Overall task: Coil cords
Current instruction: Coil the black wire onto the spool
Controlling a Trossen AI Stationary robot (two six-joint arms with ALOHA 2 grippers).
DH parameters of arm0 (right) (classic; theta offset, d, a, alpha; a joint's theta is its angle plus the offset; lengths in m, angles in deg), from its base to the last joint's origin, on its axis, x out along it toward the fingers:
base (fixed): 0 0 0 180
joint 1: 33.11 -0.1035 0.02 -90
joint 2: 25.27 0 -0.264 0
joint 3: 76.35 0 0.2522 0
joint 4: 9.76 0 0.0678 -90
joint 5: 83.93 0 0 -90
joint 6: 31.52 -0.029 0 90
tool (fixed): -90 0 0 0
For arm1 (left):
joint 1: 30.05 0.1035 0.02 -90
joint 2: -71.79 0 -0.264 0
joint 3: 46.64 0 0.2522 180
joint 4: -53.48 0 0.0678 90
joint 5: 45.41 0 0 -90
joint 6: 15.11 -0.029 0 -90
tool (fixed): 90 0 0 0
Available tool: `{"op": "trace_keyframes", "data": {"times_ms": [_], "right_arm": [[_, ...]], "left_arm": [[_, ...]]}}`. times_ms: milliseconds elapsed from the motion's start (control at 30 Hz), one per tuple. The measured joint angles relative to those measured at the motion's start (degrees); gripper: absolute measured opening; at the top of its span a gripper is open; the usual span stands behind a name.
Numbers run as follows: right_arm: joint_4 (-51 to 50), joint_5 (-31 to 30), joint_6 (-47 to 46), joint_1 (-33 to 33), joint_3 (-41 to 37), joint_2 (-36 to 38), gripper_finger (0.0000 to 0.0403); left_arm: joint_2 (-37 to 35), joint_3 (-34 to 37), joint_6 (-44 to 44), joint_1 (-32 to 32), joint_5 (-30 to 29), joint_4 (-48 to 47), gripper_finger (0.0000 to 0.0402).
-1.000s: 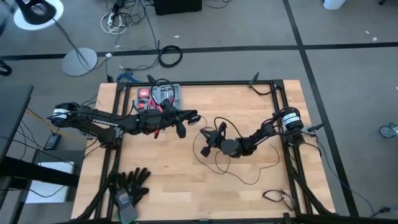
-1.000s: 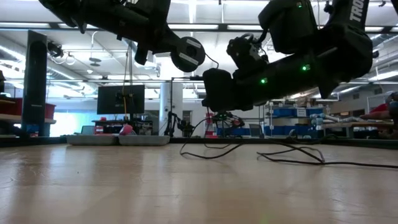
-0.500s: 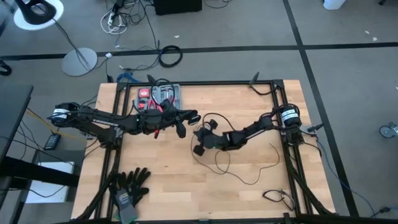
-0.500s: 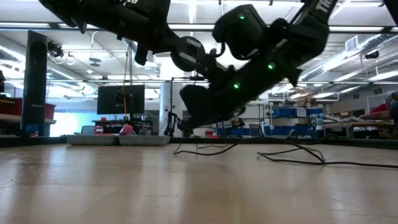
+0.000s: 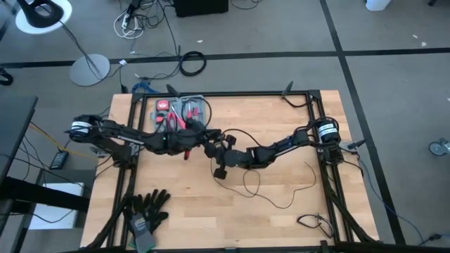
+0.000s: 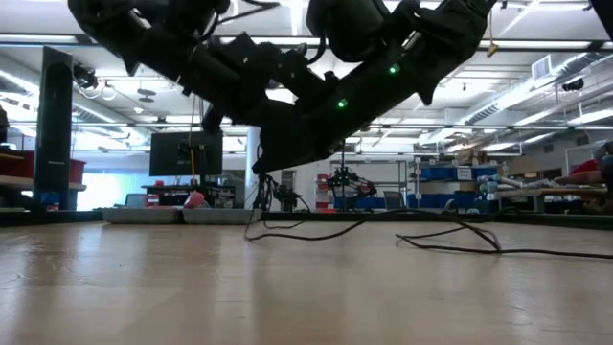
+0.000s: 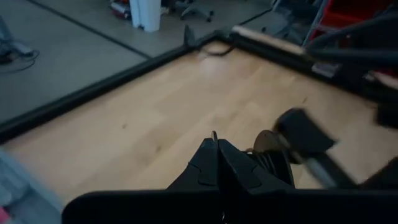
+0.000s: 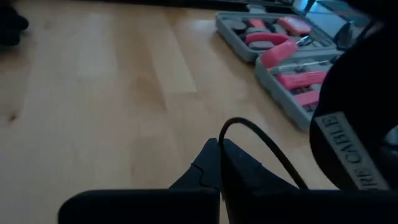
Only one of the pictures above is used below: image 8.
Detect small red tool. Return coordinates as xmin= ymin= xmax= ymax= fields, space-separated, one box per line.
xmin=248 ymin=18 xmax=267 ymax=29

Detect red bit holder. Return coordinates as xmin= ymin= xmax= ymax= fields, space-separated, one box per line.
xmin=294 ymin=90 xmax=321 ymax=107

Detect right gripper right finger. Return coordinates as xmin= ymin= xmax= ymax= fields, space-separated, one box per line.
xmin=221 ymin=139 xmax=398 ymax=224

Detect red handled screwdriver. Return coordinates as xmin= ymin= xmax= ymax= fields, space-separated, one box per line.
xmin=275 ymin=70 xmax=329 ymax=91

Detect long thin dark cord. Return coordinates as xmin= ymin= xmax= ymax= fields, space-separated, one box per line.
xmin=218 ymin=117 xmax=309 ymax=190

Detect steel hammer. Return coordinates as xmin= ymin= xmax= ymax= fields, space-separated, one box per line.
xmin=269 ymin=59 xmax=331 ymax=75

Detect grey plastic tool case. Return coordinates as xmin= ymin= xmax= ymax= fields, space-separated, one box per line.
xmin=215 ymin=11 xmax=345 ymax=132

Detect black work glove grey cuff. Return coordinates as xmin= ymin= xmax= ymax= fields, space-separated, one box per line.
xmin=0 ymin=5 xmax=30 ymax=47

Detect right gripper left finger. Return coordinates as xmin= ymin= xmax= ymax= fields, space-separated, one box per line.
xmin=58 ymin=138 xmax=221 ymax=224

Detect red handled pliers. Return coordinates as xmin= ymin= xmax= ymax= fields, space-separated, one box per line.
xmin=244 ymin=32 xmax=312 ymax=69

